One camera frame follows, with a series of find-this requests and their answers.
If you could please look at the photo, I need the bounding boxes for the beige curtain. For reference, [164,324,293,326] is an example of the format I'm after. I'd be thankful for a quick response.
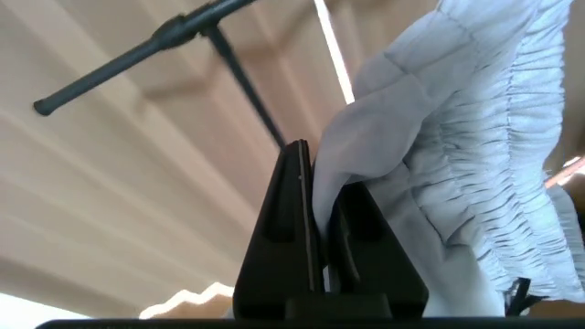
[0,0,585,320]

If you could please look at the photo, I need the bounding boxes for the pale grey shorts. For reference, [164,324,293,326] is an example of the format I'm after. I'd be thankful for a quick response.
[312,0,585,319]

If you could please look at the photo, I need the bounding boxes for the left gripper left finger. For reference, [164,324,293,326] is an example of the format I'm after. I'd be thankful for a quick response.
[232,139,328,320]

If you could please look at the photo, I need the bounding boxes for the black clothes rack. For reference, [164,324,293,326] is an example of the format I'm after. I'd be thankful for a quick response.
[32,0,288,150]

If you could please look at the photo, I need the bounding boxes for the pink clothes hanger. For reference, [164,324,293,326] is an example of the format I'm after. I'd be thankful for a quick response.
[544,154,585,189]

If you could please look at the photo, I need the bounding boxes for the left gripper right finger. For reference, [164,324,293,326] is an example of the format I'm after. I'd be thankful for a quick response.
[326,181,430,320]

